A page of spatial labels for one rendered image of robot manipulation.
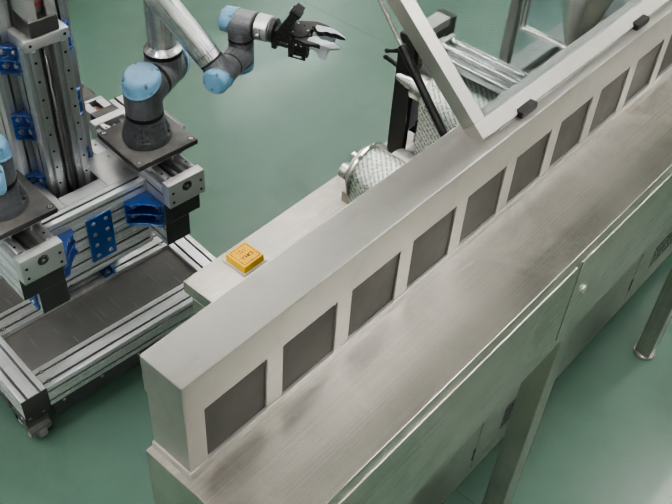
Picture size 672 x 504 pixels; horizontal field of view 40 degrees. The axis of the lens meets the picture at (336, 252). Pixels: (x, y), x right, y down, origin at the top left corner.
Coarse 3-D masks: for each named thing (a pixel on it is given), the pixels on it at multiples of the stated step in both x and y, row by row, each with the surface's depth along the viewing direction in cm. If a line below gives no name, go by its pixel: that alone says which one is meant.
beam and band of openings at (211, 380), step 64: (640, 64) 194; (512, 128) 157; (576, 128) 183; (384, 192) 144; (448, 192) 148; (512, 192) 173; (320, 256) 133; (384, 256) 141; (448, 256) 163; (192, 320) 123; (256, 320) 123; (320, 320) 137; (192, 384) 116; (256, 384) 131; (192, 448) 125
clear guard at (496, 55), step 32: (416, 0) 154; (448, 0) 158; (480, 0) 162; (512, 0) 167; (544, 0) 171; (576, 0) 176; (608, 0) 182; (640, 0) 188; (448, 32) 156; (480, 32) 160; (512, 32) 165; (544, 32) 169; (576, 32) 174; (480, 64) 159; (512, 64) 163; (544, 64) 168; (480, 96) 157
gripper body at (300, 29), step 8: (272, 24) 254; (280, 24) 259; (296, 24) 255; (304, 24) 255; (272, 32) 255; (288, 32) 254; (296, 32) 252; (304, 32) 253; (312, 32) 255; (272, 40) 257; (280, 40) 258; (288, 40) 254; (288, 48) 256; (296, 48) 256; (304, 48) 255; (288, 56) 258; (304, 56) 256
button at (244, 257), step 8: (240, 248) 236; (248, 248) 237; (232, 256) 234; (240, 256) 234; (248, 256) 235; (256, 256) 235; (232, 264) 235; (240, 264) 233; (248, 264) 233; (256, 264) 235
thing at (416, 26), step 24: (408, 0) 151; (648, 0) 187; (408, 24) 152; (624, 24) 181; (432, 48) 151; (600, 48) 175; (432, 72) 153; (456, 72) 153; (552, 72) 166; (456, 96) 152; (528, 96) 162; (480, 120) 154; (504, 120) 157
